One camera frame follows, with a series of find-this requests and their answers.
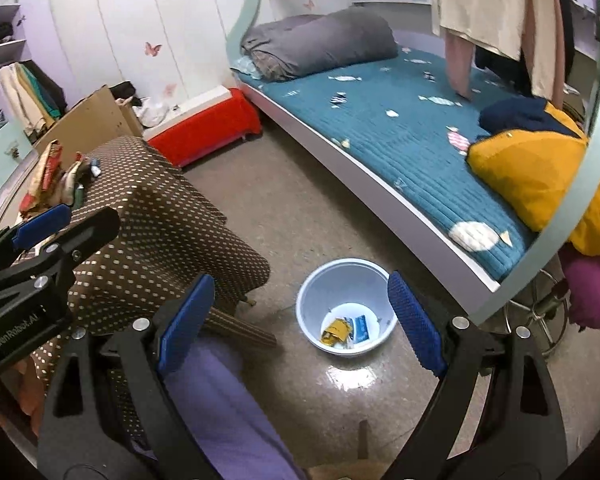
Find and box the chrome stool base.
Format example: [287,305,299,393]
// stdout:
[504,260,572,357]

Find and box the red cloth covered bench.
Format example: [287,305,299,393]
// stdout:
[144,85,263,168]

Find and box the grey rolled duvet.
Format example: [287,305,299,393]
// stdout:
[240,7,400,82]

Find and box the blue patterned pillow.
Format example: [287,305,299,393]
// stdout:
[230,55,261,81]

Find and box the teal hanging garment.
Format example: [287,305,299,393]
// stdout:
[22,65,61,118]

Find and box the person's purple trouser leg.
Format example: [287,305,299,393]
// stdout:
[164,335,307,480]

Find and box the yellow navy padded jacket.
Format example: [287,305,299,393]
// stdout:
[466,96,600,257]

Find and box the black hanging garment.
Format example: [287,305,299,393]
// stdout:
[474,0,577,97]

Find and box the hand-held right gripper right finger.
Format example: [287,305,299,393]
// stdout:
[379,271,569,480]

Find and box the pale green curved cabinet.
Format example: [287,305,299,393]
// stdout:
[0,125,40,213]

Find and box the teal quilted bed cover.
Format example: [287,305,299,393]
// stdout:
[232,45,588,283]

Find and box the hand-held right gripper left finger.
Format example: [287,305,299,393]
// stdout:
[36,274,222,480]

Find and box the brown striped bar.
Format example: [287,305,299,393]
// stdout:
[207,307,277,348]

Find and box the cream hanging coat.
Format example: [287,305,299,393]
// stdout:
[0,62,46,131]

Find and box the dark hanging jacket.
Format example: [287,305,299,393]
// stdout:
[30,59,69,111]

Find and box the bed with teal quilt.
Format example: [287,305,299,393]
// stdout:
[225,0,600,323]

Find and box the yellow crumpled wrapper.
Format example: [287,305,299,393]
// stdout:
[321,317,353,347]

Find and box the cardboard box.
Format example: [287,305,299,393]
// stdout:
[32,85,146,158]

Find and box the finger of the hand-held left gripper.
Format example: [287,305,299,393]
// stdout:
[27,206,122,288]
[0,204,73,273]

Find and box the white wardrobe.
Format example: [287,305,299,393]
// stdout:
[17,0,261,121]

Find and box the black cloth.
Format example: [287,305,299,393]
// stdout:
[109,81,140,102]

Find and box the magenta garment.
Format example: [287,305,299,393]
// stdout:
[560,245,600,328]

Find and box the blue white flat packet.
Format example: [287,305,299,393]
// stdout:
[349,314,373,345]

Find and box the white plastic bin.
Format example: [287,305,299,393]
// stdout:
[296,258,400,357]

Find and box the beige wrapper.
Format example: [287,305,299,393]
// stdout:
[60,157,93,206]

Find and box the open white shelf unit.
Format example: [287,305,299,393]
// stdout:
[0,0,70,147]

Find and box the cream hanging garment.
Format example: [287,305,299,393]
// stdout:
[425,0,558,61]

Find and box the brown polka dot tablecloth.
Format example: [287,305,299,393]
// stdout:
[0,135,273,411]

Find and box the red gold snack wrapper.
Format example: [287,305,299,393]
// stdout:
[20,139,76,217]

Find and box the wooden stool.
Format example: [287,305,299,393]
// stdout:
[310,419,396,480]

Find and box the pink hanging garment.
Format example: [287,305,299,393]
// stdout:
[444,0,566,103]

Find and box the white plastic bag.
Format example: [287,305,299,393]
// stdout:
[130,97,173,128]

